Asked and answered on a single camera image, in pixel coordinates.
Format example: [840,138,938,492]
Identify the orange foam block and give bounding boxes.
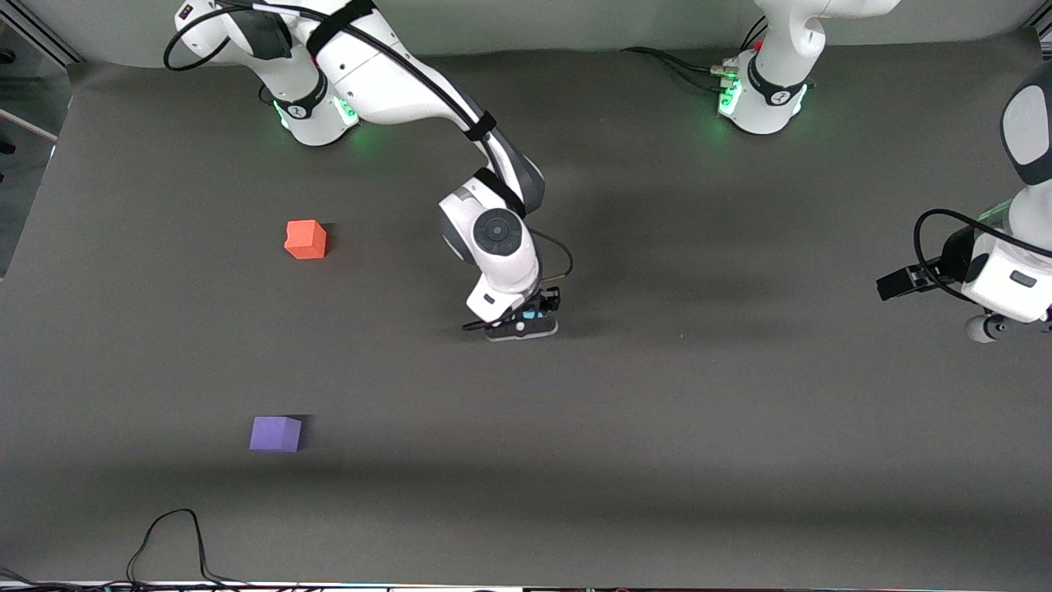
[284,220,328,261]

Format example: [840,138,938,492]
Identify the purple foam block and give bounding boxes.
[249,416,303,454]

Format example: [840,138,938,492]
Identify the dark grey table mat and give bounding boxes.
[0,29,1052,590]

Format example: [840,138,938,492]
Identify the black left arm wrist cable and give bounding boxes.
[914,208,1052,307]

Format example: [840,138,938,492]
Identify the black arm wrist cable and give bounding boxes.
[914,208,1052,307]
[162,0,575,331]

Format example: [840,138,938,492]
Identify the black right arm wrist cable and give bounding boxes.
[162,0,575,331]

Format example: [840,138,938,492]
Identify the black left arm base cable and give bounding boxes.
[621,15,769,93]

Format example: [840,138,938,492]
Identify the thin black looped cable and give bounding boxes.
[0,508,387,592]

